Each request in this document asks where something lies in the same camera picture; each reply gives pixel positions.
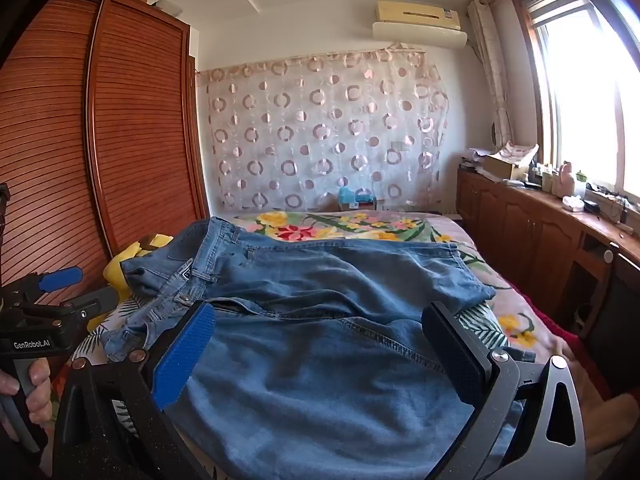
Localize blue and brown box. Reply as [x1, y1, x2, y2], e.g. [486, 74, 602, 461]
[337, 186, 377, 213]

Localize floral blanket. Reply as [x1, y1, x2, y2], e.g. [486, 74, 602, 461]
[235, 210, 566, 356]

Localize circle-patterned sheer curtain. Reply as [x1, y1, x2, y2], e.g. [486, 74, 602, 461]
[195, 47, 451, 213]

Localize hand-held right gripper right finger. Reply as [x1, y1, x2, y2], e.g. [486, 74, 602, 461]
[421, 301, 587, 480]

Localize beige wall air conditioner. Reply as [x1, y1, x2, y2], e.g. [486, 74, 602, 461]
[376, 1, 462, 31]

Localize stack of books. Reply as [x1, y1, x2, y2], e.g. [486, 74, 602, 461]
[460, 146, 493, 171]

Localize person's left hand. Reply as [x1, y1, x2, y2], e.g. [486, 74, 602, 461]
[0, 357, 53, 441]

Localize patterned window curtain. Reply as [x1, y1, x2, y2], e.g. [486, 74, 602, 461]
[467, 0, 513, 148]

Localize cardboard box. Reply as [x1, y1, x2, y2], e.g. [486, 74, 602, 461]
[484, 152, 526, 181]

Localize red blanket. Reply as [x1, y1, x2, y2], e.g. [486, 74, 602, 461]
[510, 285, 616, 401]

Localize printed paper stack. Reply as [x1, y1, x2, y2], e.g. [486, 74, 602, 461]
[492, 141, 540, 161]

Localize long wooden cabinet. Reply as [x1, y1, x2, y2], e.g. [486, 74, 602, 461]
[457, 167, 640, 361]

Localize wood-framed window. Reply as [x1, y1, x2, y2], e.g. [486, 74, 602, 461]
[512, 0, 640, 206]

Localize beige blanket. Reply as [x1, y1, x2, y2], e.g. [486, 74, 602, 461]
[575, 385, 640, 480]

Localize blue denim pants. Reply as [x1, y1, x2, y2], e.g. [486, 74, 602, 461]
[102, 216, 523, 471]

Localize wooden louvred wardrobe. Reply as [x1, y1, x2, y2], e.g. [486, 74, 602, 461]
[0, 0, 210, 391]

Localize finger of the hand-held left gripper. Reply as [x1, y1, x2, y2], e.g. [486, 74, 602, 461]
[7, 266, 84, 313]
[20, 286, 122, 333]

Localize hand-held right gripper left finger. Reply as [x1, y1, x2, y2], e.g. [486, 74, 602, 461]
[52, 301, 217, 480]

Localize yellow plush toy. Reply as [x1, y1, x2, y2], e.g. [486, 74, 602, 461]
[87, 234, 173, 333]

